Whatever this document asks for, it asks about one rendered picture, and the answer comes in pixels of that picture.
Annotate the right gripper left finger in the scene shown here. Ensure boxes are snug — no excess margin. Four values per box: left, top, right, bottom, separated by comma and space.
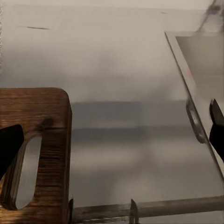
0, 124, 24, 180

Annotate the cutting board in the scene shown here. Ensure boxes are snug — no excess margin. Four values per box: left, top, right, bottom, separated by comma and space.
0, 87, 70, 224

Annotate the parer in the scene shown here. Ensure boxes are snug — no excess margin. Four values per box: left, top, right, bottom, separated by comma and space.
212, 100, 224, 126

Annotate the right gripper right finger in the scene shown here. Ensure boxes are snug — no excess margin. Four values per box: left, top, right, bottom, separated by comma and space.
209, 124, 224, 161

